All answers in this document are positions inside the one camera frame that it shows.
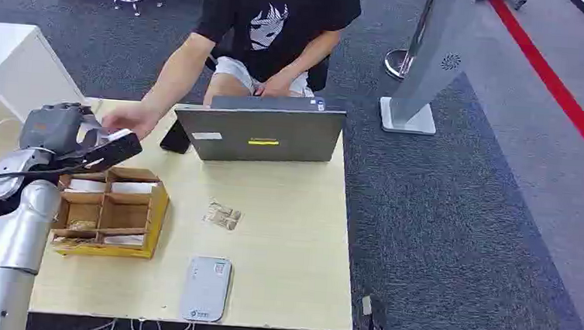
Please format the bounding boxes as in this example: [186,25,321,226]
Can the person's right hand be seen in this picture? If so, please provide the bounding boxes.
[100,99,163,143]

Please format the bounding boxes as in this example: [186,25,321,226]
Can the person's left hand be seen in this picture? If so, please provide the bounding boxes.
[259,70,297,100]

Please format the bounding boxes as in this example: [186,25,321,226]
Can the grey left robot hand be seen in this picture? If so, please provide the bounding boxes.
[17,98,147,176]

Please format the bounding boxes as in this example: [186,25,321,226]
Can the white card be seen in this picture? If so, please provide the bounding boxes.
[66,177,108,195]
[110,179,159,198]
[102,232,146,248]
[107,126,135,144]

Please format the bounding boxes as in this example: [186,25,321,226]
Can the grey laptop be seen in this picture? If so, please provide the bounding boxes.
[170,87,349,172]

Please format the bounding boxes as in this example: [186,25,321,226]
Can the black box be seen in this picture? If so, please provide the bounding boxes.
[159,118,194,156]

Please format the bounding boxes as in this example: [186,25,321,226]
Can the person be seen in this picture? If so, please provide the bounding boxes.
[100,0,364,156]

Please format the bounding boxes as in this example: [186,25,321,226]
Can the white cabinet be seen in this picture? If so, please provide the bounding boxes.
[0,22,94,126]

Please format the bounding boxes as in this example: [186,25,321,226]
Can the wooden card box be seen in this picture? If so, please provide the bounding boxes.
[48,162,173,263]

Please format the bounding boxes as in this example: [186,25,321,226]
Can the silver kiosk stand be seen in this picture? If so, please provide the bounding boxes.
[376,0,483,139]

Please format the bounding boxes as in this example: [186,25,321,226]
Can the flat grey card reader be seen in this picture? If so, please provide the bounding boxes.
[179,255,234,325]

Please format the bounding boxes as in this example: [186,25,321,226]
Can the red floor strip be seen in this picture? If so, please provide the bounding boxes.
[471,0,584,184]

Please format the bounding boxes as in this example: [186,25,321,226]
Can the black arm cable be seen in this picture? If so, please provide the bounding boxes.
[0,160,90,208]

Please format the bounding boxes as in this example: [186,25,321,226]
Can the chrome stanchion post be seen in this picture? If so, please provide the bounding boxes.
[382,0,438,84]

